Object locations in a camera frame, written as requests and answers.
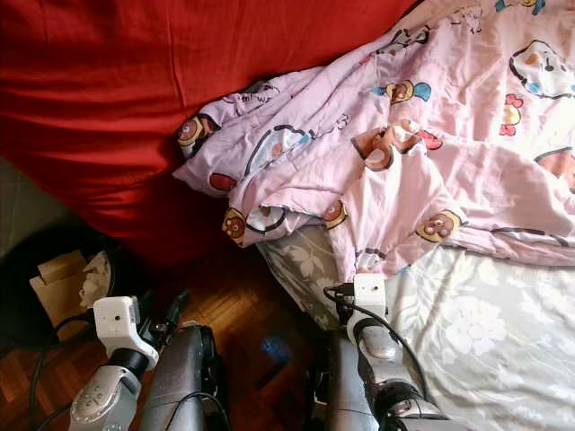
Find black round waste bin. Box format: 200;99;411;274
0;229;145;353

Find brown cardboard piece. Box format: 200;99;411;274
30;251;95;329

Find pink cartoon print quilt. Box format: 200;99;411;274
173;0;575;284

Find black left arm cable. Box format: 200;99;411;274
27;310;98;431

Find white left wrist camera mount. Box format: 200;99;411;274
93;295;158;371

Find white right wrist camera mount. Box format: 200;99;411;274
352;274;387;324

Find large red fabric cover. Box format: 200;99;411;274
0;0;419;270

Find crumpled white paper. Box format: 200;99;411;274
79;251;113;311

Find grey floral bed sheet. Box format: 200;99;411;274
256;224;575;431

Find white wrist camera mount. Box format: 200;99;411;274
352;274;387;324
93;295;158;371

